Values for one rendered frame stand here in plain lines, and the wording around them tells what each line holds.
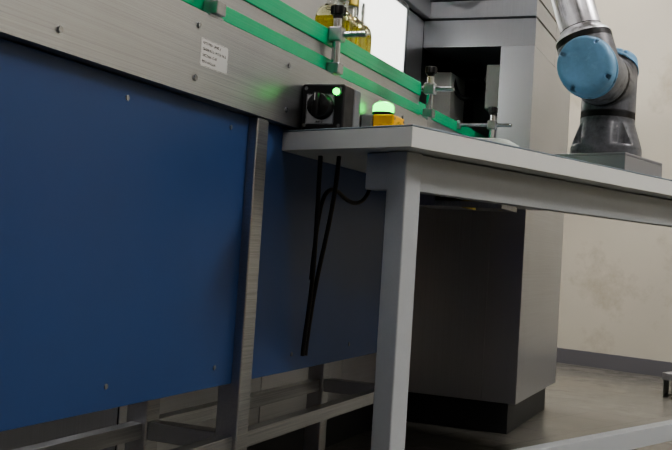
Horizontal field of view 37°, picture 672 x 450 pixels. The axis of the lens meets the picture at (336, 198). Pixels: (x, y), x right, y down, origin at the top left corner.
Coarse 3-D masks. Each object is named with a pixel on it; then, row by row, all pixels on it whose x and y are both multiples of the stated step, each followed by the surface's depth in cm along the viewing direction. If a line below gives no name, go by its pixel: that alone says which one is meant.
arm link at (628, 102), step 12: (624, 60) 214; (636, 60) 216; (636, 72) 216; (636, 84) 216; (624, 96) 212; (636, 96) 217; (588, 108) 216; (600, 108) 213; (612, 108) 213; (624, 108) 213
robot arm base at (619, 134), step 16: (592, 112) 215; (608, 112) 213; (624, 112) 213; (592, 128) 213; (608, 128) 212; (624, 128) 212; (576, 144) 215; (592, 144) 212; (608, 144) 210; (624, 144) 211
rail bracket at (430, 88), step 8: (432, 72) 243; (432, 80) 244; (424, 88) 243; (432, 88) 243; (440, 88) 243; (448, 88) 242; (432, 96) 244; (432, 104) 244; (424, 112) 243; (432, 112) 242
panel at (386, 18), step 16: (368, 0) 279; (384, 0) 291; (368, 16) 279; (384, 16) 291; (400, 16) 304; (384, 32) 292; (400, 32) 305; (384, 48) 292; (400, 48) 306; (400, 64) 306
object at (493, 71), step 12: (444, 72) 344; (492, 72) 335; (444, 84) 343; (492, 84) 335; (444, 96) 343; (456, 96) 349; (492, 96) 335; (432, 108) 344; (444, 108) 343; (456, 108) 350; (456, 120) 350
